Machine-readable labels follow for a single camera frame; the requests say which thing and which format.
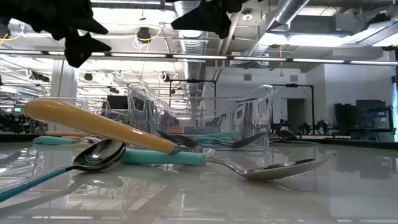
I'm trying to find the mint-handled silver spoon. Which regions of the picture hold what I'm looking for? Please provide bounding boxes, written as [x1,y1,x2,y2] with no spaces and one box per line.
[32,135,104,146]
[120,147,337,182]

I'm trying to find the black background workstation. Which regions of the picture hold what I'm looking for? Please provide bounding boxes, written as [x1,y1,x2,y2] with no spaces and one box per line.
[333,98,394,137]

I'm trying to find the black background rig frame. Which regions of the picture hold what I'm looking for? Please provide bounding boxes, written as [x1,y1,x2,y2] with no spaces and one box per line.
[269,83,315,135]

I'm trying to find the black ceiling camera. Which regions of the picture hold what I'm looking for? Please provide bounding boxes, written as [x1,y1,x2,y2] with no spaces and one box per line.
[136,26,152,44]

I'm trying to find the small background robot arms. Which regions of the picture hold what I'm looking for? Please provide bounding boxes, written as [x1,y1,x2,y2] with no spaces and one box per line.
[297,117,333,136]

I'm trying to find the large silver ventilation duct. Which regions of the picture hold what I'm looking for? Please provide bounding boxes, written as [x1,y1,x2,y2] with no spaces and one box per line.
[172,0,215,97]

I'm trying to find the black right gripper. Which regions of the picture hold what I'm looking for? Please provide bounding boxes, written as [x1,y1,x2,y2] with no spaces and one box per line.
[170,0,249,40]

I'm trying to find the black monitor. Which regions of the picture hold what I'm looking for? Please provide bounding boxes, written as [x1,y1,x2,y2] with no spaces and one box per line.
[106,94,129,110]

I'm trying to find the round ceiling smoke detector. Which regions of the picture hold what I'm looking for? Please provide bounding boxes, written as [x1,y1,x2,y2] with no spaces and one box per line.
[241,8,254,22]

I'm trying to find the slanted silver ventilation duct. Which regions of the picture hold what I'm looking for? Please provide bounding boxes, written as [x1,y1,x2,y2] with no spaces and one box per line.
[247,0,312,58]

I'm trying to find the background robot arms group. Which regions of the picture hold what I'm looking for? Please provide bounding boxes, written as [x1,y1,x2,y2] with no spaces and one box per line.
[0,111,43,134]

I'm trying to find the overhead frame light bar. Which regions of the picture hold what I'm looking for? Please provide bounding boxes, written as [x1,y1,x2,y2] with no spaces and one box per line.
[0,49,398,67]

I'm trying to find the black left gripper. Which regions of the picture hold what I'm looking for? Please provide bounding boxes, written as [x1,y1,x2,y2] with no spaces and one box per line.
[0,0,112,68]

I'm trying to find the hanging yellow pendant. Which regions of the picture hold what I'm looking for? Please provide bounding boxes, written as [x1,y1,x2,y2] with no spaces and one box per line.
[278,45,285,78]

